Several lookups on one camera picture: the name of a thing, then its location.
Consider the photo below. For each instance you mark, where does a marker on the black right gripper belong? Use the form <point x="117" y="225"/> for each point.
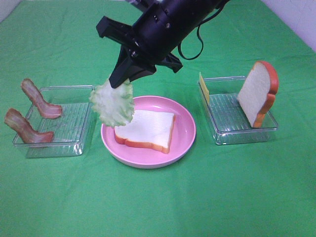
<point x="153" y="36"/>

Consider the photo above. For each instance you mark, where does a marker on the toy lettuce leaf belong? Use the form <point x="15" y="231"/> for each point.
<point x="115" y="106"/>

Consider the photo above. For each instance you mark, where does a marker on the toy bacon strip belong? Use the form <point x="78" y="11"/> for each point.
<point x="17" y="122"/>
<point x="45" y="109"/>

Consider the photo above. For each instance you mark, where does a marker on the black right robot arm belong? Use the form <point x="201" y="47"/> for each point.
<point x="187" y="14"/>

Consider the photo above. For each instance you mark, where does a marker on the yellow toy cheese slice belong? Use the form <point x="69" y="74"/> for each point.
<point x="204" y="88"/>

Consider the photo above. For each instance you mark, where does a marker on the pink round plate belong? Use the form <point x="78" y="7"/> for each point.
<point x="183" y="136"/>

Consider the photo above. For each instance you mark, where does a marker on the left clear plastic tray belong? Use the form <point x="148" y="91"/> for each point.
<point x="73" y="130"/>

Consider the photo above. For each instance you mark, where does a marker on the clear plastic tray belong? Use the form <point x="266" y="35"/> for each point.
<point x="73" y="130"/>
<point x="228" y="123"/>

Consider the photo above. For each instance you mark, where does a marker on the right clear plastic tray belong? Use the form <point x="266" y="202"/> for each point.
<point x="228" y="123"/>

